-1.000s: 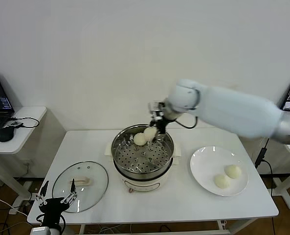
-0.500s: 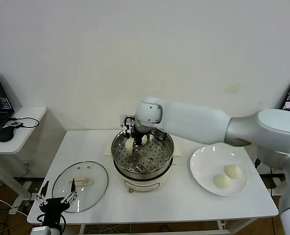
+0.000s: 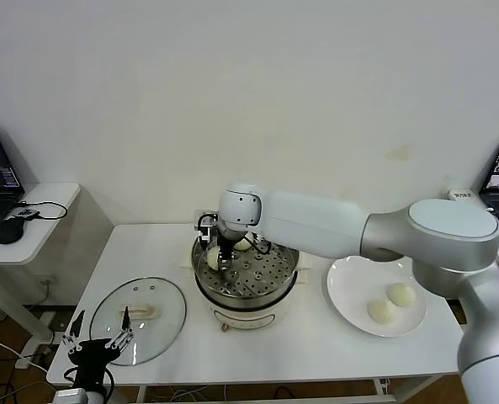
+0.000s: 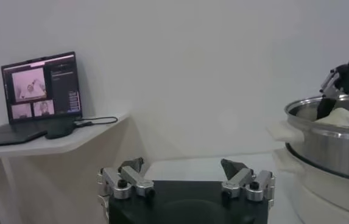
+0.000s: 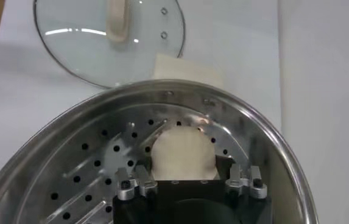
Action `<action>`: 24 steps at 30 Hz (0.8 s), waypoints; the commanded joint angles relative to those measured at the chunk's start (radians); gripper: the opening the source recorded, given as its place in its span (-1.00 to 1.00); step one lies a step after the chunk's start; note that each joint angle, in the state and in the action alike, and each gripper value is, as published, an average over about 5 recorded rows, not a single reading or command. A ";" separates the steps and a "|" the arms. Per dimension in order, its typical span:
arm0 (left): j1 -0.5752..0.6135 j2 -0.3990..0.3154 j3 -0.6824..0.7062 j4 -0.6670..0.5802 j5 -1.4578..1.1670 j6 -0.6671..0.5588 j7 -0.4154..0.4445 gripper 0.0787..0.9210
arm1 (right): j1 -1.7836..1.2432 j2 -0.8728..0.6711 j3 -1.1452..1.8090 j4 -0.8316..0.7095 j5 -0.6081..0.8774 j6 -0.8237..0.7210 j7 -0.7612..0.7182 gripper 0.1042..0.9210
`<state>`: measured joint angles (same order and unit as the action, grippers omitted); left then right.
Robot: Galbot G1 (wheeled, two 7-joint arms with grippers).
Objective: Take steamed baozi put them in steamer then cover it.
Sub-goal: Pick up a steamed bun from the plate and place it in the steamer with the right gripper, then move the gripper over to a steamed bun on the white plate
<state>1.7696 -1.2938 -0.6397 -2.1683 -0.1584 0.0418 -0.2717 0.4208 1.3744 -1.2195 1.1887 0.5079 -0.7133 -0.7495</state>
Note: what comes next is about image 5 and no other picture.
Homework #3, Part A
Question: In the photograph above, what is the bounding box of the glass lid cream handle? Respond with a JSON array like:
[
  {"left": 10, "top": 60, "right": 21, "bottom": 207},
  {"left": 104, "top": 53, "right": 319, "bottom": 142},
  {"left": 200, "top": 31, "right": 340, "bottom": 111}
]
[{"left": 33, "top": 0, "right": 186, "bottom": 89}]

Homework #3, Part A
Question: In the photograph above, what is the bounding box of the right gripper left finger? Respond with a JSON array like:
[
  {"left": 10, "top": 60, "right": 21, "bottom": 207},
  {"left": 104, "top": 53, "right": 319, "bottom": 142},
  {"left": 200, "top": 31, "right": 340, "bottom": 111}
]
[{"left": 115, "top": 164, "right": 160, "bottom": 201}]

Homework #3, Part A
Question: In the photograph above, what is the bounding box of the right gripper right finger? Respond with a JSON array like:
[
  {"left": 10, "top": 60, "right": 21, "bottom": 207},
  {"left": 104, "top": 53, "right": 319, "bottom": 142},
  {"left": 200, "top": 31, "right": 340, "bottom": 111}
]
[{"left": 215, "top": 155, "right": 268, "bottom": 200}]

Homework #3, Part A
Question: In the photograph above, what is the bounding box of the white steamed baozi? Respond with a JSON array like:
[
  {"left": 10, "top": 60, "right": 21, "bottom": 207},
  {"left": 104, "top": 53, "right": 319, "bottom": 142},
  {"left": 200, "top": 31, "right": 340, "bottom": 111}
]
[{"left": 150, "top": 126, "right": 219, "bottom": 181}]

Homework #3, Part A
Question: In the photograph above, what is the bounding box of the perforated steel steamer basket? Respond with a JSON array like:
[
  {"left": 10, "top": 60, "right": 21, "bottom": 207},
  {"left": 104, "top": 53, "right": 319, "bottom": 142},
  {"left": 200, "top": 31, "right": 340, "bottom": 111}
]
[{"left": 0, "top": 79, "right": 320, "bottom": 224}]

